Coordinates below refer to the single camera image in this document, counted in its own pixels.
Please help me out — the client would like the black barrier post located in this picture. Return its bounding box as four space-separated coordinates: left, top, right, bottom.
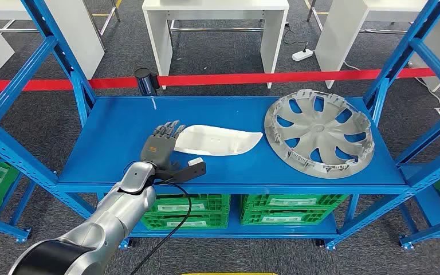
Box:
133 68 161 97

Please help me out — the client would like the white floor cable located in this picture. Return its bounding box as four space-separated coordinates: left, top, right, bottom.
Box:
343 60 440 115

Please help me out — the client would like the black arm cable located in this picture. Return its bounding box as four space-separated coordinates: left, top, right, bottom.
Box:
128 180 193 275

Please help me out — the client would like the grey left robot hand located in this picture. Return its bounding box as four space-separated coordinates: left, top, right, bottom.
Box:
140 120 187 171

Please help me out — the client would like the chrome table frame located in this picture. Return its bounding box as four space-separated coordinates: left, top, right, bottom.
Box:
306 0 411 36
168 19 265 34
0 0 122 51

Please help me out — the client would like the red barrier belt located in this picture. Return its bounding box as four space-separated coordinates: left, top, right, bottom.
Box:
0 77 139 93
157 67 440 87

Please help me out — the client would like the black power cord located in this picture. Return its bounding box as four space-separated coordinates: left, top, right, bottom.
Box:
282 23 311 52

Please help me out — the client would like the white curved plastic car part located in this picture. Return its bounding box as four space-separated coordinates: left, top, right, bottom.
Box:
174 124 264 157

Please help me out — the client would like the grey wheel hubcap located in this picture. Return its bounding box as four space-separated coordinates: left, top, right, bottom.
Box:
264 89 376 179

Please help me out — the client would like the white power strip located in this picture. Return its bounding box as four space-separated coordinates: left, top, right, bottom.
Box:
292 48 315 62

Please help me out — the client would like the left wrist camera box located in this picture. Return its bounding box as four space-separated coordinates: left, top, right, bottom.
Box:
154 157 208 186

